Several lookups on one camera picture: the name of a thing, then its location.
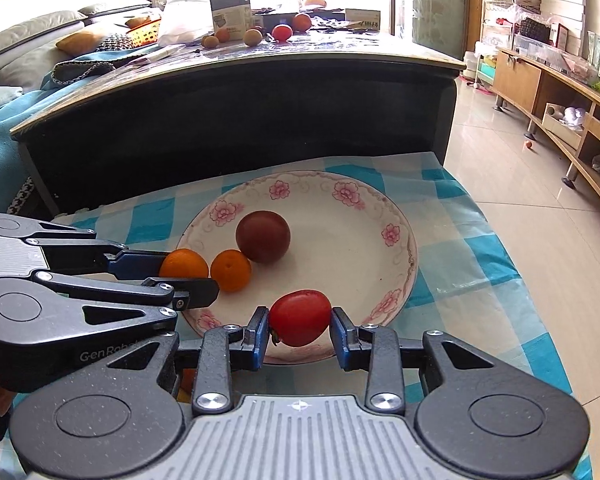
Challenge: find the white plastic bag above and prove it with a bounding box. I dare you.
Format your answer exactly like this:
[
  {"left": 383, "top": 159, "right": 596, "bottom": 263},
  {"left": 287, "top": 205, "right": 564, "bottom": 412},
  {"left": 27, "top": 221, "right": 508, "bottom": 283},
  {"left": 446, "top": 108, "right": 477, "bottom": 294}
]
[{"left": 157, "top": 2, "right": 216, "bottom": 47}]

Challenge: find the teal blanket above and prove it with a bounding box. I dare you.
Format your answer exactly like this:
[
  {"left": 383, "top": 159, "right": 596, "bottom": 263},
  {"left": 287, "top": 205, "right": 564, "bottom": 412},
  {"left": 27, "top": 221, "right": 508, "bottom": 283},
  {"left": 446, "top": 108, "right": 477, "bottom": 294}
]
[{"left": 0, "top": 72, "right": 88, "bottom": 241}]

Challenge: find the wooden tv cabinet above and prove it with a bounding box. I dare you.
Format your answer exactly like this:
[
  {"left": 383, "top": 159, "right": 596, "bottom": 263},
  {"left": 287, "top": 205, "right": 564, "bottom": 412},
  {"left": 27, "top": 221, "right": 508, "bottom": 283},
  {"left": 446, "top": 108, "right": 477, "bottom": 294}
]
[{"left": 492, "top": 46, "right": 600, "bottom": 223}]

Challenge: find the yellow cushion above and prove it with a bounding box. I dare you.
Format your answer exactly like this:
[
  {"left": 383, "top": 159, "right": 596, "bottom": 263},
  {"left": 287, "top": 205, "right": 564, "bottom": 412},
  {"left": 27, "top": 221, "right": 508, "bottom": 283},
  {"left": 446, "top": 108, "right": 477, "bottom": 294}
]
[{"left": 55, "top": 27, "right": 111, "bottom": 56}]

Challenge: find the flat white box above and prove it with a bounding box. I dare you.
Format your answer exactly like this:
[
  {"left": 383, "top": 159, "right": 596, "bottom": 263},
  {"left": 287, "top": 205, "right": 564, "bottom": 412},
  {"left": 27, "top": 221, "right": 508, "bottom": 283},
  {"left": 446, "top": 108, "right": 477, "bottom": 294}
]
[{"left": 345, "top": 8, "right": 382, "bottom": 28}]

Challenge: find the grey cardboard box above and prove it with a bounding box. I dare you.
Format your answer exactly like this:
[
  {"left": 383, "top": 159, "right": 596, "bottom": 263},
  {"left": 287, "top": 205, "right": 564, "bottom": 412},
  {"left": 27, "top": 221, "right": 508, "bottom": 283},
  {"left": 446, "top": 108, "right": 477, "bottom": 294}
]
[{"left": 209, "top": 0, "right": 253, "bottom": 41}]

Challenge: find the dark woven basket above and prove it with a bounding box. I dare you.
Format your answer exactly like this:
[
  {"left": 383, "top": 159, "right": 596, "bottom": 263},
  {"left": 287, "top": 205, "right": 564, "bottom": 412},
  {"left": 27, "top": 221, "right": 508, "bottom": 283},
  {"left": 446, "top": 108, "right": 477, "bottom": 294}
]
[{"left": 517, "top": 16, "right": 553, "bottom": 46}]

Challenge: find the black coffee table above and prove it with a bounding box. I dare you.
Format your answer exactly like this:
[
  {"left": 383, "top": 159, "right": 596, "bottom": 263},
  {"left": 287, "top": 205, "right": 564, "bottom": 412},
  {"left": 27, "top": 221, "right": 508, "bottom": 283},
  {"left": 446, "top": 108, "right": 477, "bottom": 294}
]
[{"left": 10, "top": 30, "right": 468, "bottom": 216}]

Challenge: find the orange plastic basket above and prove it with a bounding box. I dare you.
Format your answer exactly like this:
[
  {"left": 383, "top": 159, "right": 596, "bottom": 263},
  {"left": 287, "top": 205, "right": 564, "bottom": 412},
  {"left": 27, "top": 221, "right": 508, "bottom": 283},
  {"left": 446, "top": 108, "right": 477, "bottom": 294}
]
[{"left": 125, "top": 17, "right": 162, "bottom": 47}]

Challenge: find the white floral plate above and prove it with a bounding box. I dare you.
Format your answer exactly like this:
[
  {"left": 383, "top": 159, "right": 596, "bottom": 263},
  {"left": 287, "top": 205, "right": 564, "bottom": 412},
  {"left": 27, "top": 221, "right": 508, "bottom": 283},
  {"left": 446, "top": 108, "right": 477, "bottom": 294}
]
[{"left": 176, "top": 171, "right": 419, "bottom": 365}]

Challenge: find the grey sofa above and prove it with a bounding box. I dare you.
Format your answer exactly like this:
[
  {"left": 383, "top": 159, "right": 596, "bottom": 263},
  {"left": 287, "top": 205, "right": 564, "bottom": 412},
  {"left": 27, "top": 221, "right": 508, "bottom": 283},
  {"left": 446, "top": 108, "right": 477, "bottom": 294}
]
[{"left": 0, "top": 2, "right": 153, "bottom": 121}]

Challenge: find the dark knitted bag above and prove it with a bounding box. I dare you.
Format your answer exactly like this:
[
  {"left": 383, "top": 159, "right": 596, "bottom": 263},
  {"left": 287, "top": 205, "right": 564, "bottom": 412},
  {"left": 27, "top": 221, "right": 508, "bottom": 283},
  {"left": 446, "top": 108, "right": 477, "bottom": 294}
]
[{"left": 52, "top": 34, "right": 137, "bottom": 86}]

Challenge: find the white wire shelf rack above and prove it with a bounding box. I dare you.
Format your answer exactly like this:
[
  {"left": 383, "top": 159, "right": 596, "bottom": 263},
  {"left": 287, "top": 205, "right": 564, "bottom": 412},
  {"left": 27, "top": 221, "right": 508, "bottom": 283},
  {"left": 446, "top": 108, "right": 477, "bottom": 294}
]
[{"left": 480, "top": 0, "right": 518, "bottom": 56}]

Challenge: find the blue checkered tablecloth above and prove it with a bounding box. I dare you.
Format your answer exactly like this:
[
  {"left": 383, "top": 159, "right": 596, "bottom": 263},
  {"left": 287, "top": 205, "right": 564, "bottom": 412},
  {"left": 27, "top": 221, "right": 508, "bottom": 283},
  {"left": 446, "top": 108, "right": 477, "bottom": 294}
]
[{"left": 50, "top": 152, "right": 593, "bottom": 480}]

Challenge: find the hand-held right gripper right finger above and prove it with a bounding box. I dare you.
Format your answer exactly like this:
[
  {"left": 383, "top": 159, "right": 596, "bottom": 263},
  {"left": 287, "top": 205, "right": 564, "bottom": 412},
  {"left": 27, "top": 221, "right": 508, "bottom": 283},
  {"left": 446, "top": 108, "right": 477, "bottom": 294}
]
[{"left": 329, "top": 306, "right": 518, "bottom": 416}]

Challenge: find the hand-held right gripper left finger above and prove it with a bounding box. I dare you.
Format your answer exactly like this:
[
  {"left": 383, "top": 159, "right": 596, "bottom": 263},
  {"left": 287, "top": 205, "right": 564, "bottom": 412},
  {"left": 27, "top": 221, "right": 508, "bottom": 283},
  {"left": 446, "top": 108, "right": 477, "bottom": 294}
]
[{"left": 87, "top": 306, "right": 272, "bottom": 416}]

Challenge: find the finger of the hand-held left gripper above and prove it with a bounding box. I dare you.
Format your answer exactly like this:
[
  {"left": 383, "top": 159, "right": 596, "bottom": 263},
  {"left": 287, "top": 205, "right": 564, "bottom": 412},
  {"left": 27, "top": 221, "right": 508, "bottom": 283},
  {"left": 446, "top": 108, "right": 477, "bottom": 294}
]
[
  {"left": 26, "top": 220, "right": 172, "bottom": 282},
  {"left": 32, "top": 269, "right": 221, "bottom": 334}
]

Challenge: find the dark red apple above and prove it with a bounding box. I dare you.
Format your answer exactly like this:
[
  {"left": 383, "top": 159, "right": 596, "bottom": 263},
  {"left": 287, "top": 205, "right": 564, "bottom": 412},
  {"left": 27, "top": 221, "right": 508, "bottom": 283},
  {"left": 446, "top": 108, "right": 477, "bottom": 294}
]
[{"left": 235, "top": 210, "right": 291, "bottom": 265}]

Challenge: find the clear plastic storage box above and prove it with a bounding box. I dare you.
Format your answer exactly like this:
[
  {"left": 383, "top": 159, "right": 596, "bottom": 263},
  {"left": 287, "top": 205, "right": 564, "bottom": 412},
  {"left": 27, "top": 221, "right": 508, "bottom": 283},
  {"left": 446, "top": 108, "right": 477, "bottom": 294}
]
[{"left": 512, "top": 32, "right": 581, "bottom": 68}]

